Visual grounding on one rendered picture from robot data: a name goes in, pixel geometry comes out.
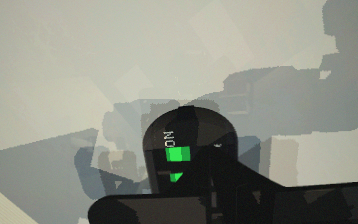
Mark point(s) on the dark grey controller unit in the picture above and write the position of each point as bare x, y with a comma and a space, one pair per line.
172, 140

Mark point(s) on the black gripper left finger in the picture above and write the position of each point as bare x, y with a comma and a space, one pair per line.
187, 201

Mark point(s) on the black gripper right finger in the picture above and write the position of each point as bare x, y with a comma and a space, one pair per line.
247, 197

